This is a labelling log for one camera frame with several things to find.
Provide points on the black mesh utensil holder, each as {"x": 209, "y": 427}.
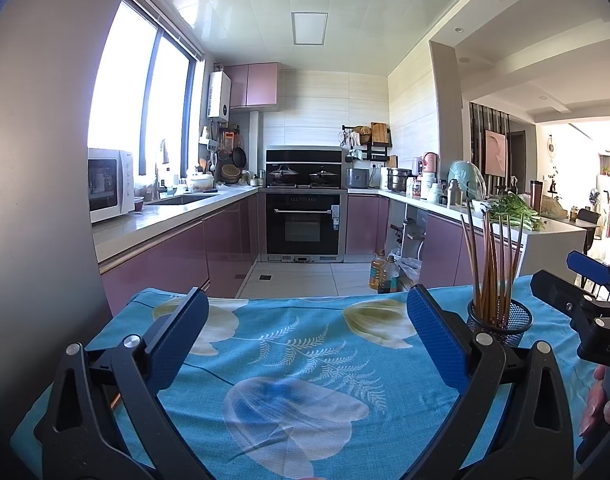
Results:
{"x": 515, "y": 320}

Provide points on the bunch of wooden chopsticks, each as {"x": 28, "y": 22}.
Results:
{"x": 490, "y": 270}

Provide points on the black wall rack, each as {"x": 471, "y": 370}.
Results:
{"x": 365, "y": 152}

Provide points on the woven basket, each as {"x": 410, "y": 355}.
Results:
{"x": 230, "y": 174}

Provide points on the kitchen window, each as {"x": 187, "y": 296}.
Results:
{"x": 120, "y": 85}

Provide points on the black built-in oven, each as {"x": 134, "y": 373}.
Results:
{"x": 305, "y": 225}

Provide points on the white wall water heater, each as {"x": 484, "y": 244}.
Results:
{"x": 219, "y": 95}

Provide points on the bunch of green vegetables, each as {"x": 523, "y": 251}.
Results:
{"x": 515, "y": 212}

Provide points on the yellow cooking oil bottle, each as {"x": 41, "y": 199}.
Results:
{"x": 391, "y": 277}
{"x": 376, "y": 270}

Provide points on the white microwave oven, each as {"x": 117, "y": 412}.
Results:
{"x": 127, "y": 180}

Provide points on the pale green kitchen appliance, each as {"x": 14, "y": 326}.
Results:
{"x": 466, "y": 180}

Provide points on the steel steamer pot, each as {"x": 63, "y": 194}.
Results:
{"x": 400, "y": 180}

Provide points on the white casserole pot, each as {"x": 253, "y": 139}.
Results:
{"x": 200, "y": 184}

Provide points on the pink electric kettle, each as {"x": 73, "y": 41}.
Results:
{"x": 431, "y": 162}

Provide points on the short pink base cabinets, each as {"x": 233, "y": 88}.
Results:
{"x": 450, "y": 245}

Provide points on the white plastic bag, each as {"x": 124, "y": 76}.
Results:
{"x": 410, "y": 272}

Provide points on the dark slatted partition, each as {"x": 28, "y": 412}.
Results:
{"x": 477, "y": 150}

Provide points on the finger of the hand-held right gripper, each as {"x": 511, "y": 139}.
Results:
{"x": 560, "y": 297}
{"x": 590, "y": 266}

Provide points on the brown tumbler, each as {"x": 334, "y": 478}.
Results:
{"x": 536, "y": 197}

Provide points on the wooden cutting boards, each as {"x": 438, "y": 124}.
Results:
{"x": 380, "y": 133}

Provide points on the black pot with lid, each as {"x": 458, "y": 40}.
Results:
{"x": 284, "y": 175}
{"x": 324, "y": 176}

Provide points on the black integrated stove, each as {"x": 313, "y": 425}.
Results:
{"x": 305, "y": 155}

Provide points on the long pink base cabinets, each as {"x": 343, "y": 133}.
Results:
{"x": 185, "y": 245}

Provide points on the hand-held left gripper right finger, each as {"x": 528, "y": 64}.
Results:
{"x": 435, "y": 340}

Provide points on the steel kitchen faucet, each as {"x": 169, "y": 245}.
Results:
{"x": 157, "y": 175}

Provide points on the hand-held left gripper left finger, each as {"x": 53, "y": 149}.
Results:
{"x": 185, "y": 340}

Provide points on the silver toaster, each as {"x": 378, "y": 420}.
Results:
{"x": 358, "y": 178}

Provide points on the person's right hand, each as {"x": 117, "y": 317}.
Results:
{"x": 595, "y": 400}

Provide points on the hanging black pan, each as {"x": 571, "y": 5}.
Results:
{"x": 240, "y": 158}

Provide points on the pink upper cabinet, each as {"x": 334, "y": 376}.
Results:
{"x": 255, "y": 85}

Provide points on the square ceiling light panel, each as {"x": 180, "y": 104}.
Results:
{"x": 310, "y": 28}

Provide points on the blue floral tablecloth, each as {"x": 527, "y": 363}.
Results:
{"x": 295, "y": 360}

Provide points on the steel thermos bottle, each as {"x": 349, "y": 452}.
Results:
{"x": 452, "y": 194}

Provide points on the pink wall picture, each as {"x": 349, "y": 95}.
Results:
{"x": 496, "y": 152}

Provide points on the white jar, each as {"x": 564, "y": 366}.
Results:
{"x": 428, "y": 186}

